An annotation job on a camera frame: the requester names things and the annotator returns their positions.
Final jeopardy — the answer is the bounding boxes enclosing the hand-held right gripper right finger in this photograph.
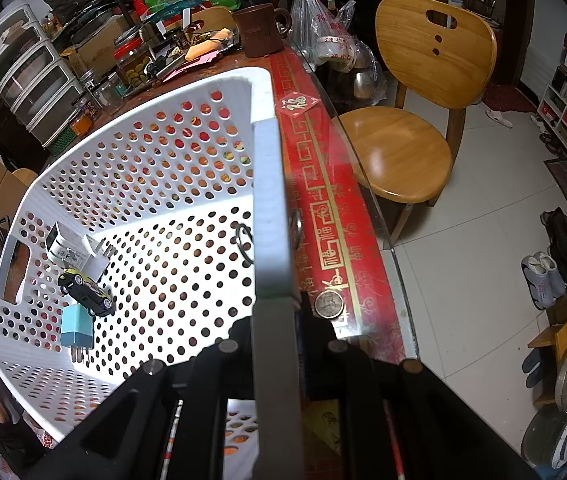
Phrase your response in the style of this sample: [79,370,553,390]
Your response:
[298,297,539,480]

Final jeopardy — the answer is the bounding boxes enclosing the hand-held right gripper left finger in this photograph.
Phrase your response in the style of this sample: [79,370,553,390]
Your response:
[20,316,259,480]

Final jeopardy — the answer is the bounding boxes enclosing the light blue charger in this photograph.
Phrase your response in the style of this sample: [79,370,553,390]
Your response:
[60,305,94,363]

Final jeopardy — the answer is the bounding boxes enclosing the yellow green toy car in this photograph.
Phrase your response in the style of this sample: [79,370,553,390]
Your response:
[57,268,117,317]

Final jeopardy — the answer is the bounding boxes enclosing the white perforated plastic basket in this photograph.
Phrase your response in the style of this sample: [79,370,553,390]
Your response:
[0,66,307,480]

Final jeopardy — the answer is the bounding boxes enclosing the white charger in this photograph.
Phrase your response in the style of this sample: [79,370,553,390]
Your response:
[44,224,117,281]

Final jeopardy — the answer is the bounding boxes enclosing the silver coin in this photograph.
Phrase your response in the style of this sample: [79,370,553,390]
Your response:
[315,291,345,320]

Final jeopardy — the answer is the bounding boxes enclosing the red printed tablecloth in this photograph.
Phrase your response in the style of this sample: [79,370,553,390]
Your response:
[173,45,417,361]

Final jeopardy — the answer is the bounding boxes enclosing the blue slippers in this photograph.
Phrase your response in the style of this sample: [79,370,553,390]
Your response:
[523,347,547,391]

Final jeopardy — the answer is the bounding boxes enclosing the wooden chair with slot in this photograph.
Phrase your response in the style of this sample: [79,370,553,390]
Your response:
[331,0,498,251]

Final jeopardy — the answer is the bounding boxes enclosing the grey slippers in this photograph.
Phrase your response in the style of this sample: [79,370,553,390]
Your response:
[521,252,567,311]

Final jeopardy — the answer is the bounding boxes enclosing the dark cooking pot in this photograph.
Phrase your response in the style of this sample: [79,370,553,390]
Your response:
[521,407,567,468]

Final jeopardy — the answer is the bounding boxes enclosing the small wooden stool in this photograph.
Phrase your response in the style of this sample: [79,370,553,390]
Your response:
[528,312,567,406]

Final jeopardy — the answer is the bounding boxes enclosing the red diamond sticker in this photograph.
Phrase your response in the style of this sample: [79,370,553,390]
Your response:
[276,91,321,120]

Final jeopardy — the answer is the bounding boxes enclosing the dark shoes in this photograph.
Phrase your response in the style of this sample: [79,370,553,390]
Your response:
[541,207,567,281]

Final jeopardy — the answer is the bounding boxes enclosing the green plastic basket base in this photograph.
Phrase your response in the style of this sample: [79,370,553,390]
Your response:
[46,115,89,156]

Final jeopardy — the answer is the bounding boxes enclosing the small orange jam jar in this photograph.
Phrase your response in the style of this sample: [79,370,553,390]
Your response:
[70,105,96,136]

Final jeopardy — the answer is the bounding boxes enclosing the white slipper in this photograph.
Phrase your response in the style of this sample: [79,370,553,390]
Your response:
[486,107,514,128]

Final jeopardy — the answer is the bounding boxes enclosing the empty glass jar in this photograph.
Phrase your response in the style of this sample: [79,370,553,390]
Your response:
[96,72,124,106]

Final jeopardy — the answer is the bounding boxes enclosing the glass jar of green fruit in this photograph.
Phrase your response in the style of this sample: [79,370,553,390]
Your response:
[114,37,151,88]

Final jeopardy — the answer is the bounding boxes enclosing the cluttered metal tray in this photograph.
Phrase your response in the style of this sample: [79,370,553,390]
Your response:
[148,27,244,83]

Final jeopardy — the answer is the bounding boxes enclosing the clear plastic bag of bowls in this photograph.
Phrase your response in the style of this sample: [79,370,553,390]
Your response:
[291,0,389,106]

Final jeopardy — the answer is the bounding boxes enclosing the dark red doormat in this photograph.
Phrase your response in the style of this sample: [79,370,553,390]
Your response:
[481,82,537,113]

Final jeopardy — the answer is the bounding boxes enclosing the brown mug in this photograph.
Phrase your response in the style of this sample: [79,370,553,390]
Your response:
[233,3,293,59]

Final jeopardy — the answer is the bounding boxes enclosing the brown cardboard box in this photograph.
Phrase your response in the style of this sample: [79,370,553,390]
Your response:
[66,15,134,78]

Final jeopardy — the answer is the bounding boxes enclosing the white tiered food cover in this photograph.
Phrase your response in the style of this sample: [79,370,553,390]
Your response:
[0,4,86,148]

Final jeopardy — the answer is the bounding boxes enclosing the metal ring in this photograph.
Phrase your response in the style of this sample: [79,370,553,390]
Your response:
[234,207,305,267]

